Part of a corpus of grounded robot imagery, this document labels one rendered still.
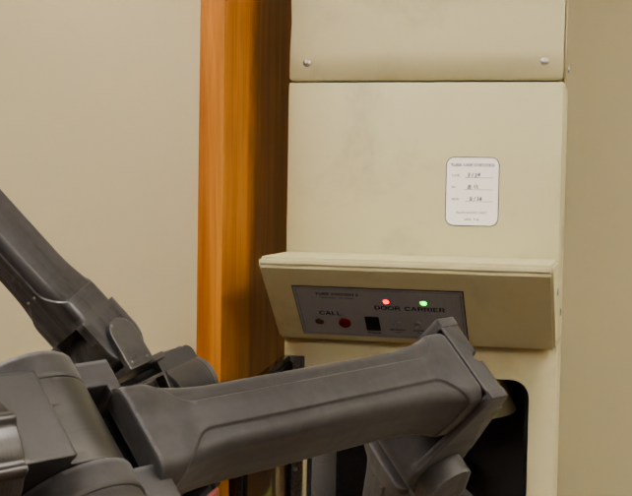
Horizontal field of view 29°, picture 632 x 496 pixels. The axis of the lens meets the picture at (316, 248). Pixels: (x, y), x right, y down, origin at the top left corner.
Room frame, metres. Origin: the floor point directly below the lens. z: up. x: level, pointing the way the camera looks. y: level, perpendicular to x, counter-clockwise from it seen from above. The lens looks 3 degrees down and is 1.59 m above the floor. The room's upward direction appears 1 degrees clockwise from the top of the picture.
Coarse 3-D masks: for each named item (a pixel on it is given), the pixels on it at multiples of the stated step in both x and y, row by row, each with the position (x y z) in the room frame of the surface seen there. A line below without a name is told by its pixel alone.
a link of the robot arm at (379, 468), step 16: (368, 448) 1.01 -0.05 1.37; (368, 464) 1.05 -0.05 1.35; (384, 464) 1.00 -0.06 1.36; (448, 464) 0.94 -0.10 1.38; (464, 464) 0.95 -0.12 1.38; (368, 480) 1.07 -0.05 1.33; (384, 480) 1.01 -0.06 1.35; (400, 480) 0.99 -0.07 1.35; (432, 480) 0.94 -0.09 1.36; (448, 480) 0.94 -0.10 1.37; (464, 480) 0.96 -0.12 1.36
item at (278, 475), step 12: (276, 360) 1.39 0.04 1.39; (264, 372) 1.30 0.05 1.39; (276, 468) 1.36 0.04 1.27; (228, 480) 1.15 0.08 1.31; (252, 480) 1.23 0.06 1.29; (264, 480) 1.29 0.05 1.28; (276, 480) 1.36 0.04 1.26; (228, 492) 1.15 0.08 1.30; (252, 492) 1.23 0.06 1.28; (264, 492) 1.29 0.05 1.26; (276, 492) 1.36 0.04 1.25
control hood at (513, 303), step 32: (288, 256) 1.37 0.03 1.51; (320, 256) 1.38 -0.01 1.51; (352, 256) 1.39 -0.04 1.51; (384, 256) 1.40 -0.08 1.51; (416, 256) 1.41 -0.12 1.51; (288, 288) 1.38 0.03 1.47; (416, 288) 1.34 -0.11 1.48; (448, 288) 1.33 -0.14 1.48; (480, 288) 1.32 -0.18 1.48; (512, 288) 1.31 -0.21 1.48; (544, 288) 1.30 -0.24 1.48; (288, 320) 1.42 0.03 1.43; (480, 320) 1.35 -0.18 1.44; (512, 320) 1.34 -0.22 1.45; (544, 320) 1.33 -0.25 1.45
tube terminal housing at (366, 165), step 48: (288, 96) 1.47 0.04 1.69; (336, 96) 1.45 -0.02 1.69; (384, 96) 1.44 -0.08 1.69; (432, 96) 1.43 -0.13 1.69; (480, 96) 1.41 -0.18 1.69; (528, 96) 1.40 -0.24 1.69; (288, 144) 1.47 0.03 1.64; (336, 144) 1.45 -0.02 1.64; (384, 144) 1.44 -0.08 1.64; (432, 144) 1.43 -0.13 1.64; (480, 144) 1.41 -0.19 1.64; (528, 144) 1.40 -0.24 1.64; (288, 192) 1.47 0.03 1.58; (336, 192) 1.45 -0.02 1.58; (384, 192) 1.44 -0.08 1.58; (432, 192) 1.43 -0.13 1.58; (528, 192) 1.40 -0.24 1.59; (288, 240) 1.47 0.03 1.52; (336, 240) 1.45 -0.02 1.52; (384, 240) 1.44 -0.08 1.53; (432, 240) 1.43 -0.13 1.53; (480, 240) 1.41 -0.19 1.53; (528, 240) 1.40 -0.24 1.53; (528, 384) 1.40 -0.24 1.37; (528, 432) 1.40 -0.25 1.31; (528, 480) 1.40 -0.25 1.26
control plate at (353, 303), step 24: (312, 288) 1.37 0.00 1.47; (336, 288) 1.36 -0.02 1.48; (360, 288) 1.35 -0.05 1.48; (384, 288) 1.35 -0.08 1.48; (312, 312) 1.40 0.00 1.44; (336, 312) 1.39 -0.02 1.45; (360, 312) 1.38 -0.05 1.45; (384, 312) 1.37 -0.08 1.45; (408, 312) 1.37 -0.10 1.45; (432, 312) 1.36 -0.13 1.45; (456, 312) 1.35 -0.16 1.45; (360, 336) 1.41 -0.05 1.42; (384, 336) 1.40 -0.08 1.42; (408, 336) 1.40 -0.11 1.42
